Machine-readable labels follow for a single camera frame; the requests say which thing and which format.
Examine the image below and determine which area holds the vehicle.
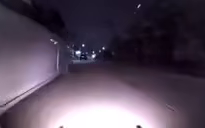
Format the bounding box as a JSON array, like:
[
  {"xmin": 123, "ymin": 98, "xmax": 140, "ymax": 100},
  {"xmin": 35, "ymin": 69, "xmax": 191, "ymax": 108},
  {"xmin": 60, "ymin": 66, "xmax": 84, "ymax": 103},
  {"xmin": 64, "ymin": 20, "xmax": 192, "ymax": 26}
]
[{"xmin": 79, "ymin": 52, "xmax": 89, "ymax": 61}]

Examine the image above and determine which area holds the dark asphalt road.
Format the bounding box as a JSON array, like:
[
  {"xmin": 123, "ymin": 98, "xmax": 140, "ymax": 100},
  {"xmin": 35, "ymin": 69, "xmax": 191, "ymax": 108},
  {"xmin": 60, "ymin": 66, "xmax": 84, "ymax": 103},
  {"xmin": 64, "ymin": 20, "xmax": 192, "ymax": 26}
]
[{"xmin": 0, "ymin": 59, "xmax": 205, "ymax": 128}]

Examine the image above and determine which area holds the row of trees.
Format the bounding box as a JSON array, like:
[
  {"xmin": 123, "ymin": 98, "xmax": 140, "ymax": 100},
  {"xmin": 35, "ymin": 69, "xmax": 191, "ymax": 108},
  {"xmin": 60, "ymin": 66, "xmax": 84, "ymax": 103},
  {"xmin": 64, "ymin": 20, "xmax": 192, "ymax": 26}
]
[{"xmin": 108, "ymin": 0, "xmax": 205, "ymax": 73}]

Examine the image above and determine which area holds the pale wall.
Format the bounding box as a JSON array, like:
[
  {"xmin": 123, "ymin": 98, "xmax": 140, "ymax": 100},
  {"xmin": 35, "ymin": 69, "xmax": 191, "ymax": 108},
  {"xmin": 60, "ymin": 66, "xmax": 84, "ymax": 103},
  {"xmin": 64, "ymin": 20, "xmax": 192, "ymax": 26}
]
[{"xmin": 0, "ymin": 0, "xmax": 71, "ymax": 113}]

